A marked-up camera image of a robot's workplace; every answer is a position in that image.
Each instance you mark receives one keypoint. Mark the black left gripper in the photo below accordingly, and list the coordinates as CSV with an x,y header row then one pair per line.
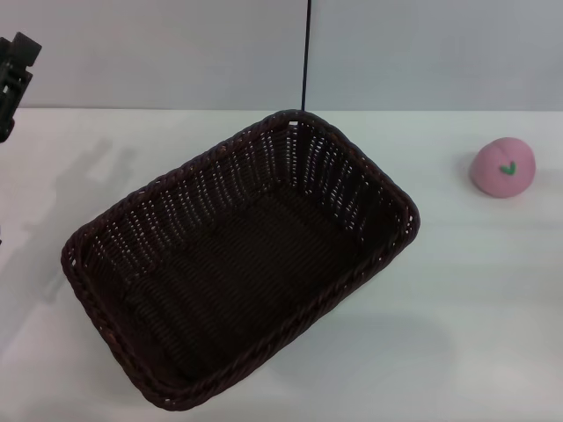
x,y
9,101

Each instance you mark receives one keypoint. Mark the pink peach plush toy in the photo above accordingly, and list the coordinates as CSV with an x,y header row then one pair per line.
x,y
501,173

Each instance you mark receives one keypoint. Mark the dark brown woven basket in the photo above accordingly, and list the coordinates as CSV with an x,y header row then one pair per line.
x,y
246,272

